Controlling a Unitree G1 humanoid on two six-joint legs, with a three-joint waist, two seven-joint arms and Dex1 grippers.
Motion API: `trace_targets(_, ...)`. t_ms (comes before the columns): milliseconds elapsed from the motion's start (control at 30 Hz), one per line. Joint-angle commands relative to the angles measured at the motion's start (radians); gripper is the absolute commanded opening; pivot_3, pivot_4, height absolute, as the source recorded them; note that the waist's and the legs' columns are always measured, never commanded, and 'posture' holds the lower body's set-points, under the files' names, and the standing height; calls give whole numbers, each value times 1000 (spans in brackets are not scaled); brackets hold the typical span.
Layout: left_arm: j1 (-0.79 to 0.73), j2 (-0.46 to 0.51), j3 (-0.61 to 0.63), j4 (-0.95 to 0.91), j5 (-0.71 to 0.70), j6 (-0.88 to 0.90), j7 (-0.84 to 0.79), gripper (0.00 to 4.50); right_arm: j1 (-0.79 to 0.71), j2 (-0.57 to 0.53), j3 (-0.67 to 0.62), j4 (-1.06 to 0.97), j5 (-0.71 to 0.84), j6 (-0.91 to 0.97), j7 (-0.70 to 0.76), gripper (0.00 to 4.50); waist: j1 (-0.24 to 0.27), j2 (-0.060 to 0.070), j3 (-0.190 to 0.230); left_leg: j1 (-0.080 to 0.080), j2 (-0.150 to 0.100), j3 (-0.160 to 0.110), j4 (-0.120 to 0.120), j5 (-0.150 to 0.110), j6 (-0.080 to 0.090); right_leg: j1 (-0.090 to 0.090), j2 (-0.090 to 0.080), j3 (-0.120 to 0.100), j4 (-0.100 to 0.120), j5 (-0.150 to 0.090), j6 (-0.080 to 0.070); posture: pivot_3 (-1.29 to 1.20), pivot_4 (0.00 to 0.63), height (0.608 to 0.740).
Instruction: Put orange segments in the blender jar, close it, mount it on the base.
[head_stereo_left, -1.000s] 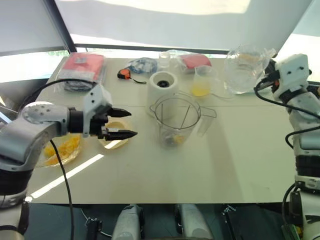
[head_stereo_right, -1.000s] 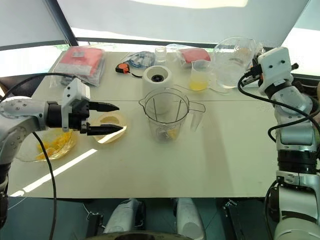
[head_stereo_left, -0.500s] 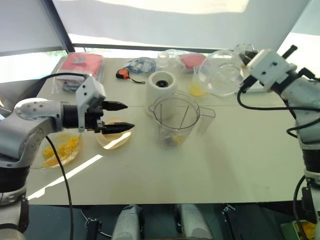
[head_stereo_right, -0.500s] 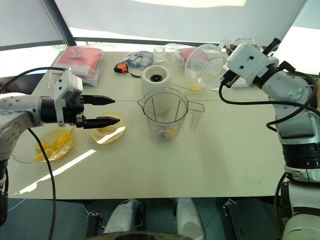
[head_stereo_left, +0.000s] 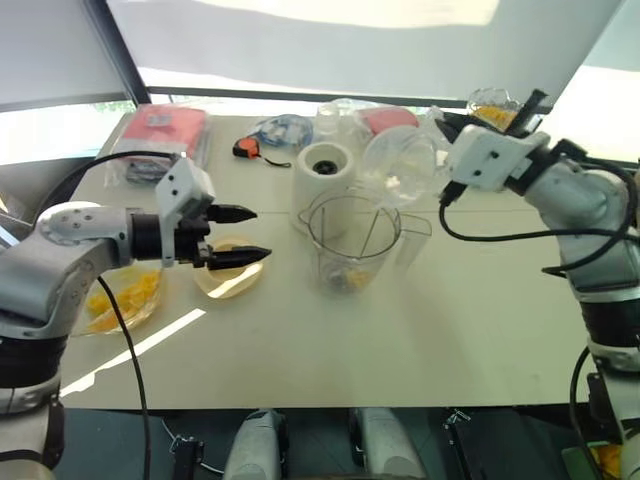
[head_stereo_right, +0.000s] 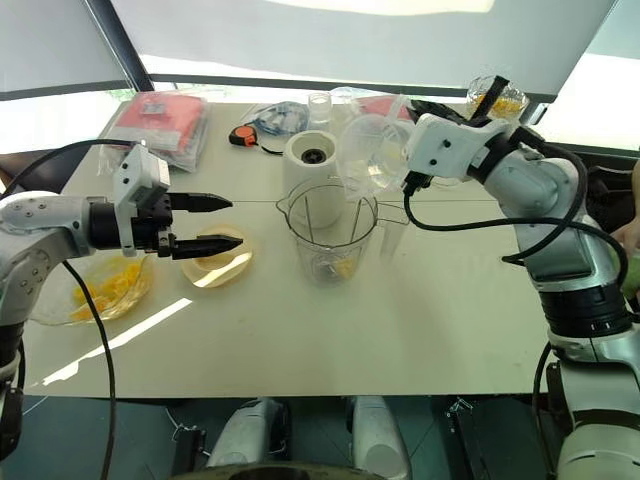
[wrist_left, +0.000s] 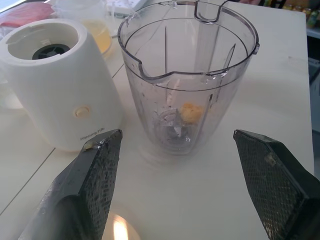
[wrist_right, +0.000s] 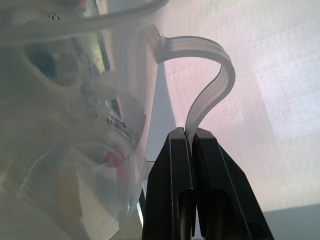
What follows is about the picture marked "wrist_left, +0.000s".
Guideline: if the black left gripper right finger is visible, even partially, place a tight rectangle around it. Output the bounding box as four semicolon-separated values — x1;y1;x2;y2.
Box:
232;129;320;240

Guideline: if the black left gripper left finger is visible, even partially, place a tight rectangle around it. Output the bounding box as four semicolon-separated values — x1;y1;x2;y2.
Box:
17;128;123;240

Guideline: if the white blender base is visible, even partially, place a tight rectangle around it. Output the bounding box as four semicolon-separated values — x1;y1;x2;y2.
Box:
0;18;124;153

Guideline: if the clear plastic blender jar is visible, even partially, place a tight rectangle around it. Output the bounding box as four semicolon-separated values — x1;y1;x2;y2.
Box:
117;0;261;157

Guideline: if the orange segment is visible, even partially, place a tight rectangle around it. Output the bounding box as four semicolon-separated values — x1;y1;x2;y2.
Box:
179;101;205;125

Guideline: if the clear container with yellow liquid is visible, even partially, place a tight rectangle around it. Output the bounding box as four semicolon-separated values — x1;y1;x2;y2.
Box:
53;0;116;60

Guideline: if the shelf with colourful goods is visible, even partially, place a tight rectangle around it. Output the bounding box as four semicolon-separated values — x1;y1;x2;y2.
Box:
282;0;320;33

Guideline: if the red plastic bag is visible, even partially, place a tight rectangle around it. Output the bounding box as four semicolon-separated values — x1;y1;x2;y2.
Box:
0;4;56;28

